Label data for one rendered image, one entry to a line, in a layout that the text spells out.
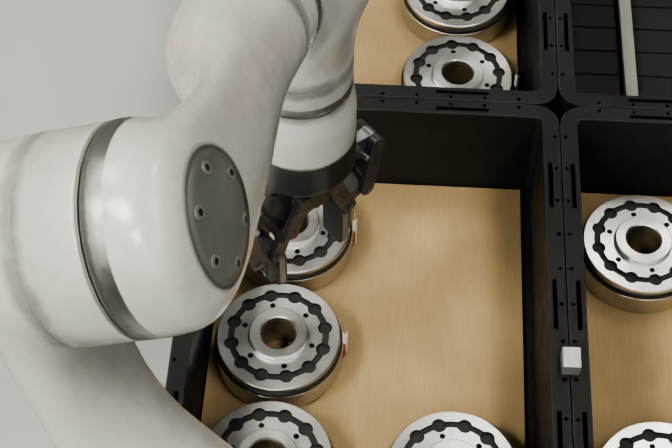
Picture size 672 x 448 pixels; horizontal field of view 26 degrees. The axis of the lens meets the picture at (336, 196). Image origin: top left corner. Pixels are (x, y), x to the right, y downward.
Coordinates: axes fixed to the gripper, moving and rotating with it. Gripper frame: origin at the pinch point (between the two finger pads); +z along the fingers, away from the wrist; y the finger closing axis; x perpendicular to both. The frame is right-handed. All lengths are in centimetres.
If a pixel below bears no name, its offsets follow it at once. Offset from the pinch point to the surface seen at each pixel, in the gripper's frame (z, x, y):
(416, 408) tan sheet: 13.2, -11.2, 2.1
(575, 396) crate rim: 3.1, -21.7, 7.7
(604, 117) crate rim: 3.2, -4.8, 28.9
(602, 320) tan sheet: 13.2, -15.3, 19.6
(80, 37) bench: 26, 51, 10
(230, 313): 10.0, 4.0, -4.8
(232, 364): 10.0, 0.1, -7.7
